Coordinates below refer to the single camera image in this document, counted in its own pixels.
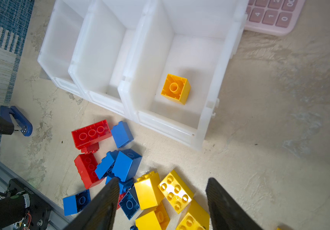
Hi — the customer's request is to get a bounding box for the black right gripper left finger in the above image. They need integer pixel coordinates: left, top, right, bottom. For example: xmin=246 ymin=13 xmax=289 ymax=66
xmin=65 ymin=178 xmax=120 ymax=230

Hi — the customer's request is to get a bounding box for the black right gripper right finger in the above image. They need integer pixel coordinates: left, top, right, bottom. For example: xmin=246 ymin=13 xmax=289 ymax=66
xmin=206 ymin=177 xmax=262 ymax=230

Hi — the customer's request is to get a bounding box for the yellow lego cluster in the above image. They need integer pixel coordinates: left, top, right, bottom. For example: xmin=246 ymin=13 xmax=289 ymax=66
xmin=176 ymin=200 xmax=210 ymax=230
xmin=134 ymin=171 xmax=164 ymax=210

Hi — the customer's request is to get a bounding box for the yellow studded lego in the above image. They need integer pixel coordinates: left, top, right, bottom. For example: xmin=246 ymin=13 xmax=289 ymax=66
xmin=158 ymin=170 xmax=194 ymax=214

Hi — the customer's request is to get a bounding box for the red long lego diagonal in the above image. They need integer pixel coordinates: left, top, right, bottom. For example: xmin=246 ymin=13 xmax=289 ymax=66
xmin=71 ymin=120 xmax=112 ymax=150

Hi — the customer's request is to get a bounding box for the blue lego top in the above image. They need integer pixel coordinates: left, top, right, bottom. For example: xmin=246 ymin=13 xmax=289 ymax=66
xmin=111 ymin=121 xmax=134 ymax=149

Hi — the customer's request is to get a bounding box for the yellow square lego brick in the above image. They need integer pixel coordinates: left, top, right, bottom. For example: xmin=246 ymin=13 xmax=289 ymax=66
xmin=161 ymin=74 xmax=191 ymax=105

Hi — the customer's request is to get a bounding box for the dark blue lego centre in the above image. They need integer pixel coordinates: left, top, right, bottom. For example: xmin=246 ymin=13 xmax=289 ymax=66
xmin=119 ymin=188 xmax=140 ymax=220

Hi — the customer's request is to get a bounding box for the blue lego with studs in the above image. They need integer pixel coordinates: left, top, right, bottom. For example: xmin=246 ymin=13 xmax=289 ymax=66
xmin=95 ymin=150 xmax=119 ymax=180

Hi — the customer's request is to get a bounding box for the small red lego centre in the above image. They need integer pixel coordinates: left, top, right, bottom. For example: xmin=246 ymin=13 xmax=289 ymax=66
xmin=74 ymin=153 xmax=103 ymax=189

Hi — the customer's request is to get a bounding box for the yellow lego lower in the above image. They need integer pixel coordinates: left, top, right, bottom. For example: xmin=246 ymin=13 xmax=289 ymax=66
xmin=135 ymin=201 xmax=170 ymax=230

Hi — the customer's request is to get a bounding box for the blue black stapler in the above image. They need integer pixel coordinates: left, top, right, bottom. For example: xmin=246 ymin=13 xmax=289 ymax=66
xmin=0 ymin=105 xmax=33 ymax=137

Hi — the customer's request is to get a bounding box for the white three-compartment bin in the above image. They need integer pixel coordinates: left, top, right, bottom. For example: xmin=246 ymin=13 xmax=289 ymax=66
xmin=38 ymin=1 xmax=248 ymax=150

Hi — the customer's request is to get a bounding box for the pink calculator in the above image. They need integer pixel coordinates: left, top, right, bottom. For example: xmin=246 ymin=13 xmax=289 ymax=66
xmin=244 ymin=0 xmax=306 ymax=36

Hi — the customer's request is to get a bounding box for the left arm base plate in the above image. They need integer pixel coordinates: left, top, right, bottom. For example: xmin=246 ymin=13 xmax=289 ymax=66
xmin=0 ymin=189 xmax=51 ymax=230

